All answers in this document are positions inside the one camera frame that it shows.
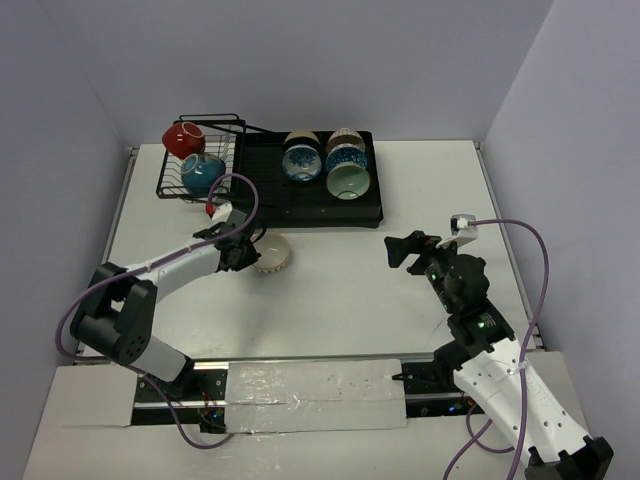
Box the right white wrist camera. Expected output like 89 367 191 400
436 214 478 249

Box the black plastic drain tray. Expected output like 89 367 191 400
233 130 383 229

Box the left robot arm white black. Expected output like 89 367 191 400
69 221 260 399

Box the celadon green bowl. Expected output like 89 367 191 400
326 163 371 200

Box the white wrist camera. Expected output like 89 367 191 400
205 202 246 228
436 214 478 249

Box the blue patterned bowl underneath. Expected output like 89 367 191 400
325 143 368 173

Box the black wire dish rack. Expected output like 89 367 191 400
156 113 270 203

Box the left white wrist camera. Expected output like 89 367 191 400
205 202 246 228

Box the brown patterned white bowl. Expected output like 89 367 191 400
326 128 366 153

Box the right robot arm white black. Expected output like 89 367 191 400
384 231 613 479

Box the red bowl white inside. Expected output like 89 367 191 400
162 121 206 160

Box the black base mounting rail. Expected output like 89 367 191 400
131 361 483 434

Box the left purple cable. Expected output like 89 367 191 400
53 172 261 449

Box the white taped cover sheet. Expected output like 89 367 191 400
224 359 407 434

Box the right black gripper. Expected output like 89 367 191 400
384 229 465 313

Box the blue floral white bowl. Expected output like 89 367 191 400
281 144 322 182

